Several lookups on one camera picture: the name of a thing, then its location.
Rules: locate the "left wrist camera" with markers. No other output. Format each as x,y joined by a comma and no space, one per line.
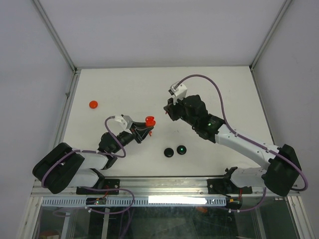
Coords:
125,121

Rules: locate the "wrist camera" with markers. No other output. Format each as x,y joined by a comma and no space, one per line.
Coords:
125,121
178,92

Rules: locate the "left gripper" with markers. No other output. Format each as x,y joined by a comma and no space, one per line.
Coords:
134,132

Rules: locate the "red case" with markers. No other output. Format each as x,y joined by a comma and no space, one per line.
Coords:
93,104
150,121

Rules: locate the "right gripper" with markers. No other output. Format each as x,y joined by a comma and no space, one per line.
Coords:
170,108

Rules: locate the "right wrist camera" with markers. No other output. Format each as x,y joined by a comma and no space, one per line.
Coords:
178,92

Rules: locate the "slotted cable duct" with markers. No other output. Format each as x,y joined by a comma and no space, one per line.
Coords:
135,202

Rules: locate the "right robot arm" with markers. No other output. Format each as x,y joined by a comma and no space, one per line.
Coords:
278,167

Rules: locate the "aluminium mounting rail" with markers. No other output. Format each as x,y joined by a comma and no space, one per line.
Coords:
150,186

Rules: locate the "black case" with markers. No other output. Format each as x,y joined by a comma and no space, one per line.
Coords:
168,152
181,149

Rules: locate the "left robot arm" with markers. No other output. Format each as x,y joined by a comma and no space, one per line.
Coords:
65,166

